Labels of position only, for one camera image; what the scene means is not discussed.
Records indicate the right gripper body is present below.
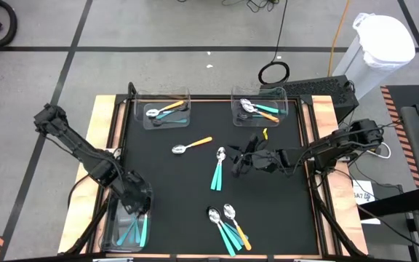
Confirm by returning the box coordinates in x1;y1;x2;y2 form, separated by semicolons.
249;148;291;174

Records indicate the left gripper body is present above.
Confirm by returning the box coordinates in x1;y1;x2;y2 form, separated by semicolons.
116;170;154;215

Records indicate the clear plastic bin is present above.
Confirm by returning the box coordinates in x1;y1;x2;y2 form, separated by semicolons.
135;87;191;131
230;86;290;127
100;183;153;258

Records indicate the white paper sign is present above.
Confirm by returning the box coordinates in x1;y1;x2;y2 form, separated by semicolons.
352;179;382;226

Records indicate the black desk base bar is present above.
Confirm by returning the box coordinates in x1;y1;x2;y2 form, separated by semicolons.
358;188;419;219

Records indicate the white-bagged trash bin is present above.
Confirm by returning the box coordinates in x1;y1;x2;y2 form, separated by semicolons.
332;12;417;100

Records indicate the white cable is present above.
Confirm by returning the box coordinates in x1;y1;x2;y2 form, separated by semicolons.
362;142;392;160

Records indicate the black coiled cable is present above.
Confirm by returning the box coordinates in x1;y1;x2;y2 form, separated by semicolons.
258;0;291;86

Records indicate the yellow cable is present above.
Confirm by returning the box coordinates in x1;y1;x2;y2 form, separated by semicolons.
327;0;352;77

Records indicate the black floor cable tangle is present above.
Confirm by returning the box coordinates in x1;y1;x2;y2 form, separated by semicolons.
175;0;282;13

